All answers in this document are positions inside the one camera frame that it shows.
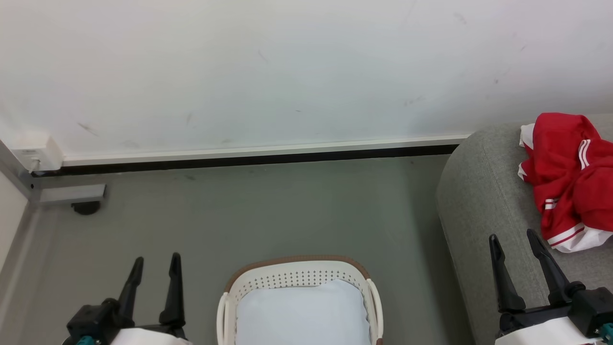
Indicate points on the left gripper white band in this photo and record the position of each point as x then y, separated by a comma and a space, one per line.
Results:
143, 337

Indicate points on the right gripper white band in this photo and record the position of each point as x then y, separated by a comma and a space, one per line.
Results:
541, 328

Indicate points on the red Bulls 23 jersey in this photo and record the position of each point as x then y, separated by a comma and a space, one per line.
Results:
570, 182

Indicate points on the white perforated laundry basket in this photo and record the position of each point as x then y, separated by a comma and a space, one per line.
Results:
297, 274

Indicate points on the grey fabric sofa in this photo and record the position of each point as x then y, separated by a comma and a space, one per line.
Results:
483, 201

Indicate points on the white black baseboard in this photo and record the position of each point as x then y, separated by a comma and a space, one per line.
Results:
239, 155

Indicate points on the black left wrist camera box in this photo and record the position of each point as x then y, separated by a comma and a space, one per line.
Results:
93, 316

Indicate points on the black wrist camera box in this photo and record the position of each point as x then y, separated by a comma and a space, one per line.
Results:
93, 316
594, 309

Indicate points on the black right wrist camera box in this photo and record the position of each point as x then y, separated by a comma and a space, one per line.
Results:
594, 309

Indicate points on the black round frame foot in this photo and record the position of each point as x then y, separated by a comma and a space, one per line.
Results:
86, 208

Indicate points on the grey metal frame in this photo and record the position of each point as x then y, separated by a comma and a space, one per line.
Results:
67, 192

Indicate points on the white wall box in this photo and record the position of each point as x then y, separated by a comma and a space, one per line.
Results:
38, 153

